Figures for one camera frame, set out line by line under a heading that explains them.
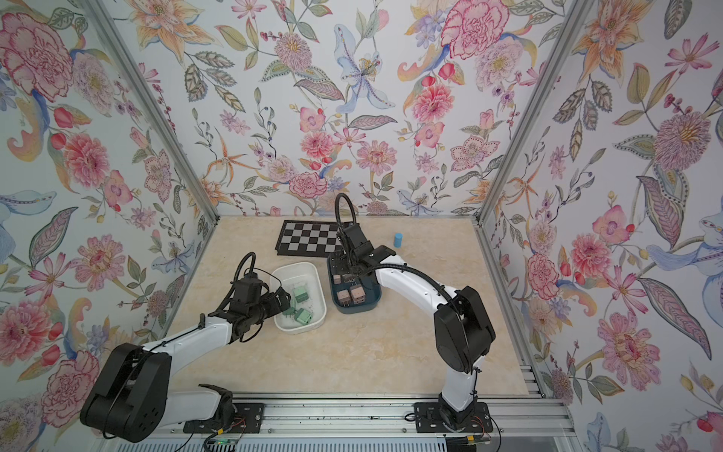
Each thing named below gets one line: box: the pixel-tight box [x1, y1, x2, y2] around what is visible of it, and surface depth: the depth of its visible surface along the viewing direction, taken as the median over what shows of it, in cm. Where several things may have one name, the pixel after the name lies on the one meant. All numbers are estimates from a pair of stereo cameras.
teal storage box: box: [327, 250, 383, 315], surface depth 95 cm
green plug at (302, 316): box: [294, 307, 314, 326], surface depth 92 cm
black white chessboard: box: [274, 219, 343, 258], surface depth 112 cm
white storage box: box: [261, 261, 328, 335], surface depth 97 cm
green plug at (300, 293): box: [292, 286, 309, 304], surface depth 97 cm
